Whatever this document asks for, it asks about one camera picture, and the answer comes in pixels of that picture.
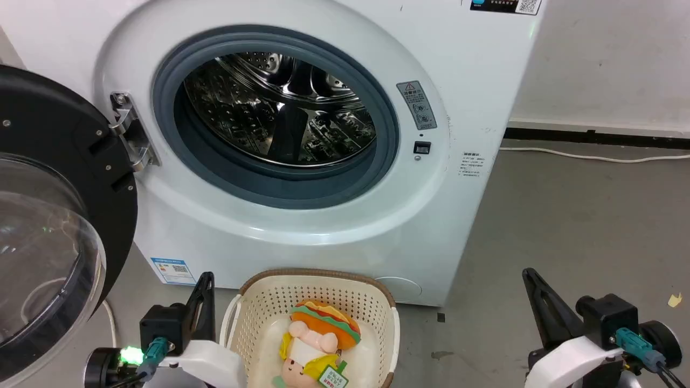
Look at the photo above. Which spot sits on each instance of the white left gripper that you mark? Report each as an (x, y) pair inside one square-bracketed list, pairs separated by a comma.
[(207, 364)]

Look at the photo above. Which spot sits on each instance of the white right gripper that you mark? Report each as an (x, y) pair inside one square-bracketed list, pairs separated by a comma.
[(574, 364)]

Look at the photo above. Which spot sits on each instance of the white front-load washing machine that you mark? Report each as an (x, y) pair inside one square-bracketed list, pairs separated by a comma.
[(323, 237)]

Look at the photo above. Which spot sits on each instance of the blue energy label sticker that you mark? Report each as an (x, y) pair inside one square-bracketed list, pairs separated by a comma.
[(173, 270)]

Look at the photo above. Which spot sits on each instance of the cream plastic laundry basket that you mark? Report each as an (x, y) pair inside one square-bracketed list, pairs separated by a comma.
[(269, 307)]

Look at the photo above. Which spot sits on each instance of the doll with hamburger hat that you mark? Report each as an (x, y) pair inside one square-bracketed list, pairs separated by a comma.
[(310, 339)]

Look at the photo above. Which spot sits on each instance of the black right wrist motor housing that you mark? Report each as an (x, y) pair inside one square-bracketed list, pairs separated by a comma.
[(663, 339)]

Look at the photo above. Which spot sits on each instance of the black wrist motor housing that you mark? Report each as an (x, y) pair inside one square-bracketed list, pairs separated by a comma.
[(102, 369), (663, 339)]

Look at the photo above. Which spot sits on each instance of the black left wrist motor housing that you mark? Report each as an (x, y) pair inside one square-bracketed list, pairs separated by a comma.
[(102, 369)]

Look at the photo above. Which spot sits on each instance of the yellow paper scrap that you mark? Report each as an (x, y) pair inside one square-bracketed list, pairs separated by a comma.
[(675, 300)]

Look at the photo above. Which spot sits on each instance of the grey rubber door gasket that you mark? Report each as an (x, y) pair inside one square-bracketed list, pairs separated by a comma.
[(280, 186)]

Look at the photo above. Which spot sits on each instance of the green white doll tag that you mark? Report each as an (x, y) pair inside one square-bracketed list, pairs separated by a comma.
[(332, 377)]

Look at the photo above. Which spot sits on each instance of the small printed text label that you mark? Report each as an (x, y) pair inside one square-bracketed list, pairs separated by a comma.
[(472, 164)]

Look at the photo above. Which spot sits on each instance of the black baseboard strip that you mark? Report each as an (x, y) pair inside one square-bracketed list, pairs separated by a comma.
[(593, 137)]

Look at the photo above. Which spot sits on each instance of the silver door hinge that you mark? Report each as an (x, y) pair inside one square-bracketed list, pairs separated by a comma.
[(131, 132)]

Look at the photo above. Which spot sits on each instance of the stainless steel washer drum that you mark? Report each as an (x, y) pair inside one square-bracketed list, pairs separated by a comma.
[(253, 118)]

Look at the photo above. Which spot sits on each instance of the black door latch socket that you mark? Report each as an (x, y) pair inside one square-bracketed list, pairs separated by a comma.
[(422, 147)]

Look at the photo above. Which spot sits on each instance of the black round washer door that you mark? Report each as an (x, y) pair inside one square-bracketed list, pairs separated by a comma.
[(54, 124)]

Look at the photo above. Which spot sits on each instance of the grey warning sticker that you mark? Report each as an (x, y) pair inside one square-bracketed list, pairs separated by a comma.
[(416, 105)]

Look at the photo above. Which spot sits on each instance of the black control panel sticker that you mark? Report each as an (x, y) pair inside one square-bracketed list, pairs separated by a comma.
[(498, 5)]

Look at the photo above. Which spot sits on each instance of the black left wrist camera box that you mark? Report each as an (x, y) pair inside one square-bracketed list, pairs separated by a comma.
[(164, 323)]

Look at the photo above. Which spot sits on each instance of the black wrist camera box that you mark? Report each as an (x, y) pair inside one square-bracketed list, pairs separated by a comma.
[(606, 320), (164, 323)]

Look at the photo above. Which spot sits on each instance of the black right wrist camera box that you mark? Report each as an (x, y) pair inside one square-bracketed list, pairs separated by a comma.
[(606, 320)]

